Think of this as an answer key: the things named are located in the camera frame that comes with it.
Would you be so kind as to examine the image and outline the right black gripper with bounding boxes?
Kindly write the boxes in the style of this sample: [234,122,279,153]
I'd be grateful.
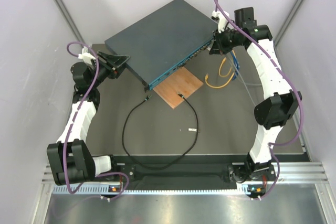
[209,26,240,56]

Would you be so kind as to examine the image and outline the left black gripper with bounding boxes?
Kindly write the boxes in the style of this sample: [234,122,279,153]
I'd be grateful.
[90,51,130,88]

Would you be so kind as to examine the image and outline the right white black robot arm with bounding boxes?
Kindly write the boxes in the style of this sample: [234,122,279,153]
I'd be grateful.
[209,7,302,183]

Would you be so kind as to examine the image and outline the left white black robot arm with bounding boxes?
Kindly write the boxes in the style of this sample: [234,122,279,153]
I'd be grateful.
[47,51,130,186]

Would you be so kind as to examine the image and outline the wooden board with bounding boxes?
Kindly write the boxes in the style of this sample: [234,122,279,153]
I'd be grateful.
[153,67,203,109]

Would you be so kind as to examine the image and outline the blue ethernet cable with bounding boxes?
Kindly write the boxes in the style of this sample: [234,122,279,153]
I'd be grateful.
[228,49,241,80]

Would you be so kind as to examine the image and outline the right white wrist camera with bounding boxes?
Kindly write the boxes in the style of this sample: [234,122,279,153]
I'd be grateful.
[211,10,229,33]

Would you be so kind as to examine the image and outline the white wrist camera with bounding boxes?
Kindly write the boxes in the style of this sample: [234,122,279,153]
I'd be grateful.
[78,47,96,66]
[211,10,229,33]

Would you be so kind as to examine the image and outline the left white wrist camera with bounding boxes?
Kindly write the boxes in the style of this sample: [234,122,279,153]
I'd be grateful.
[78,47,96,66]

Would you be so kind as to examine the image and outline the yellow ethernet cable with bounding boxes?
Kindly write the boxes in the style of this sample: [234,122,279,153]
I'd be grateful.
[204,57,235,88]

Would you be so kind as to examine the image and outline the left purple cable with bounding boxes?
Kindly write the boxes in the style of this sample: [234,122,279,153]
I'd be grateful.
[52,41,129,201]

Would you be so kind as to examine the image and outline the purple cable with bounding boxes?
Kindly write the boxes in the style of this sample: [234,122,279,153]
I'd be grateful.
[52,41,129,201]
[211,0,305,200]

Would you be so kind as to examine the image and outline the grey ethernet cable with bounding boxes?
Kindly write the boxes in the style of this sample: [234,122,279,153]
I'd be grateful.
[225,53,263,106]

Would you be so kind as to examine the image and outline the dark blue network switch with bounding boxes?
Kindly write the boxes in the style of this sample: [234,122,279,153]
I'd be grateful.
[104,0,217,91]

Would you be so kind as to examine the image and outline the black patch cable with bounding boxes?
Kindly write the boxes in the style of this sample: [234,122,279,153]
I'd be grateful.
[122,93,200,169]

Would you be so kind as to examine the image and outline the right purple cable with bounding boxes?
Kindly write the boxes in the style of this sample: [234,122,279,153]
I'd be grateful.
[211,0,305,200]

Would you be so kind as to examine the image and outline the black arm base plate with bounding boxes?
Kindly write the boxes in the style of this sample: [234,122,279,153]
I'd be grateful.
[112,155,276,183]

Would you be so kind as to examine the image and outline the white slotted cable duct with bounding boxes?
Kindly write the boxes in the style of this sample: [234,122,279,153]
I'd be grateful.
[52,183,266,196]

